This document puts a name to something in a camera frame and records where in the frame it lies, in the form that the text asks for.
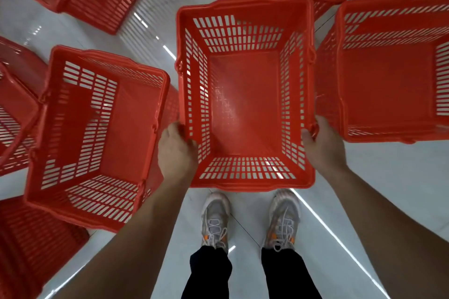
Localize person's right hand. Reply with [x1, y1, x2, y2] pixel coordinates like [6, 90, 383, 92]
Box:
[301, 115, 348, 180]

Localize black trousers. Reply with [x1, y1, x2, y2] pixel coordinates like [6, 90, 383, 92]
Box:
[180, 244, 324, 299]

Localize person's left forearm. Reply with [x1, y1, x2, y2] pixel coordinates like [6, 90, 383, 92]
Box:
[53, 176, 193, 299]

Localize grey sneaker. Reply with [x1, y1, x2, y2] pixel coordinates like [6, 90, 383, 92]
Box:
[262, 189, 301, 253]
[200, 192, 231, 253]

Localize person's left hand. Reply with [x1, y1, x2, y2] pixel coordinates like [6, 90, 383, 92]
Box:
[157, 121, 199, 188]

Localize grey right sneaker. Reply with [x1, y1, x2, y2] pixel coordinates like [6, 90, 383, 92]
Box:
[262, 189, 301, 253]

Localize grey left sneaker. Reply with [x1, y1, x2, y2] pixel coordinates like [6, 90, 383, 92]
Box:
[200, 192, 231, 253]

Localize person's right forearm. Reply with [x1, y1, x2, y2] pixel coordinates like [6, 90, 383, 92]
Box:
[326, 165, 449, 299]

